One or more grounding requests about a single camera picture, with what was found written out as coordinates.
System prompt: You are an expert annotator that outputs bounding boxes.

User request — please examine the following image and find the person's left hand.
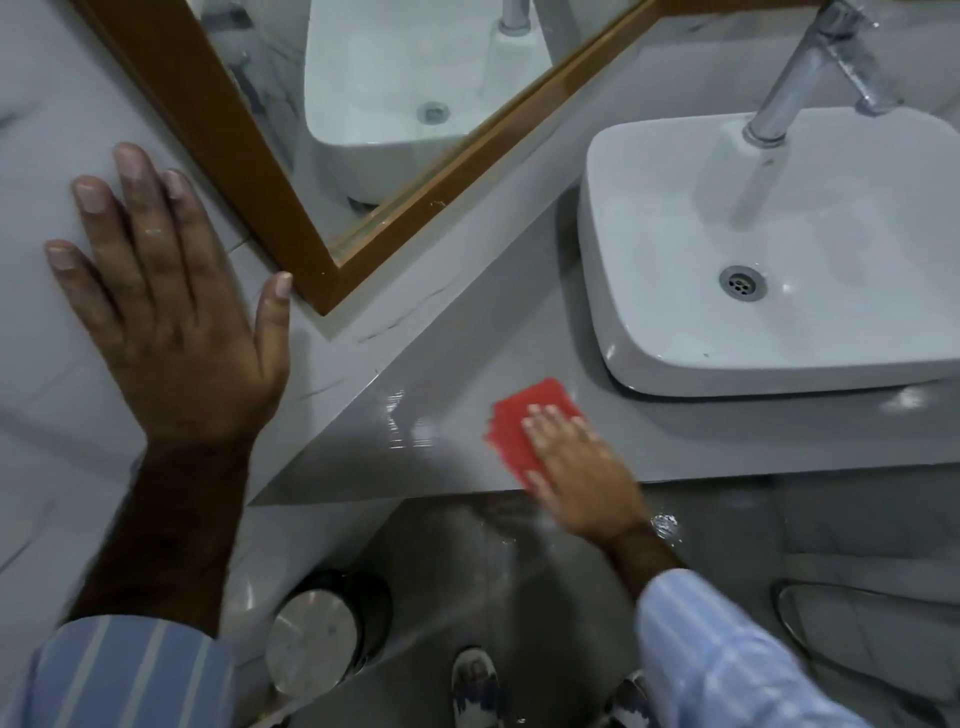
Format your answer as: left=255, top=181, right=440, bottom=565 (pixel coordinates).
left=44, top=142, right=293, bottom=453

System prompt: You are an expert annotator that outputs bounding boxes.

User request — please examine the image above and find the person's right hand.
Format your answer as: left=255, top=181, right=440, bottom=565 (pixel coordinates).
left=521, top=405, right=652, bottom=547

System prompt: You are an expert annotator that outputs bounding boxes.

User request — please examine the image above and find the red cleaning cloth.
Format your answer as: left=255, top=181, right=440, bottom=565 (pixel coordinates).
left=491, top=377, right=588, bottom=492

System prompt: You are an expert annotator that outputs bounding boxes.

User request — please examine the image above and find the person's right forearm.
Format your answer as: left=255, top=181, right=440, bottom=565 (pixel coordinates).
left=598, top=521, right=875, bottom=728

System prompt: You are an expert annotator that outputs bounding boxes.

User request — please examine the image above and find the person's left forearm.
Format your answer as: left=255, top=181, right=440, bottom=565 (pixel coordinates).
left=58, top=438, right=255, bottom=640

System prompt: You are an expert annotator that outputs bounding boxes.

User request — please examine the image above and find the wooden framed mirror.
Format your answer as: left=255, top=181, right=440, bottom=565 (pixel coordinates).
left=71, top=0, right=826, bottom=318

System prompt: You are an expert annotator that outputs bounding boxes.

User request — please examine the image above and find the chrome sink drain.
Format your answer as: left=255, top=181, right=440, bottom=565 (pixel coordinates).
left=718, top=264, right=769, bottom=303

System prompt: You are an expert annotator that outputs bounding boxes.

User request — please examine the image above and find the person's left shoe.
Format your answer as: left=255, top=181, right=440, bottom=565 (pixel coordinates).
left=450, top=647, right=502, bottom=728

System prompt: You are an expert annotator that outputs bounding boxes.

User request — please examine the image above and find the person's shoe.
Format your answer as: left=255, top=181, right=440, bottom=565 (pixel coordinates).
left=450, top=647, right=502, bottom=728
left=606, top=669, right=655, bottom=728

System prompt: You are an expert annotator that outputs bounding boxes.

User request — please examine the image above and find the person's right shoe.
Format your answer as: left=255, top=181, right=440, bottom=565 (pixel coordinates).
left=606, top=669, right=655, bottom=728

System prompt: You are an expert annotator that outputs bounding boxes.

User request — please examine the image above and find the white ceramic sink basin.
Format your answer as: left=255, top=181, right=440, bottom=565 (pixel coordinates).
left=576, top=105, right=960, bottom=399

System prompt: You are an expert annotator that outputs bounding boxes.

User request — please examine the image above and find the steel pedal trash bin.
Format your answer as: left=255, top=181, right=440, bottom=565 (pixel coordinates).
left=264, top=570, right=393, bottom=700

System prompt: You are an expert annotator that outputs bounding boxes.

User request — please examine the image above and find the chrome faucet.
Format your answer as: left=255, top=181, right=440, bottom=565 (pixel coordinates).
left=742, top=0, right=905, bottom=147

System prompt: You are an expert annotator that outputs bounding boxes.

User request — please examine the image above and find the grey flexible hose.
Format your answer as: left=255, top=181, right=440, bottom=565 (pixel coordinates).
left=771, top=579, right=960, bottom=717

